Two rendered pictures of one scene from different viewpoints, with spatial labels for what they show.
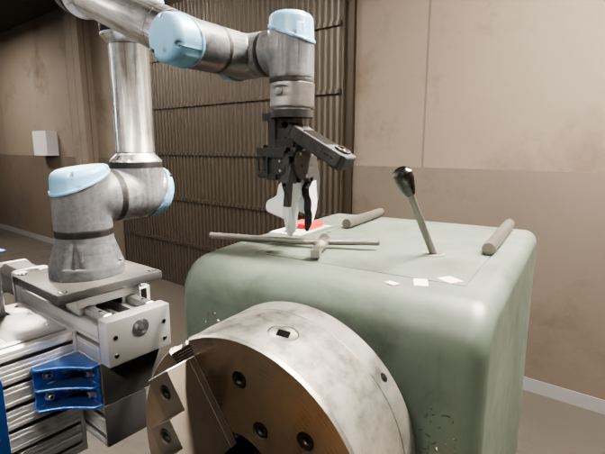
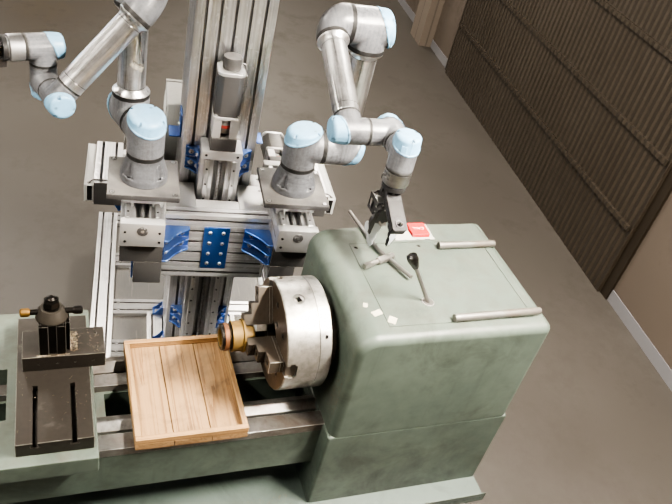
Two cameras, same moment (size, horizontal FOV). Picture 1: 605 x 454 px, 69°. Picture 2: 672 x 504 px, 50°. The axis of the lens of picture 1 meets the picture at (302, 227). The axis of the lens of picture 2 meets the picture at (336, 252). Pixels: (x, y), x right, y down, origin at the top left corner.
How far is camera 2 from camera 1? 1.53 m
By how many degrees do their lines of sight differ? 38
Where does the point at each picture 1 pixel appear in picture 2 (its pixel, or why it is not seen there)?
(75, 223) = (290, 163)
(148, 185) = (343, 150)
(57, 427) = (248, 260)
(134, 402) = (286, 271)
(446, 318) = (360, 332)
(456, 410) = (347, 365)
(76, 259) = (285, 181)
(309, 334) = (307, 305)
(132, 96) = not seen: hidden behind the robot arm
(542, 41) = not seen: outside the picture
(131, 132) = not seen: hidden behind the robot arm
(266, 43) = (389, 145)
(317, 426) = (285, 335)
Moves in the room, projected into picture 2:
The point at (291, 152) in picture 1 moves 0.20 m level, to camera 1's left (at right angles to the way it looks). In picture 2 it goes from (379, 207) to (326, 173)
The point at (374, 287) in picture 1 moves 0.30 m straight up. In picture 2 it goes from (356, 302) to (384, 212)
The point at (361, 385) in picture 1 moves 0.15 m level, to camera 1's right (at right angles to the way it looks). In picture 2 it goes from (311, 333) to (354, 366)
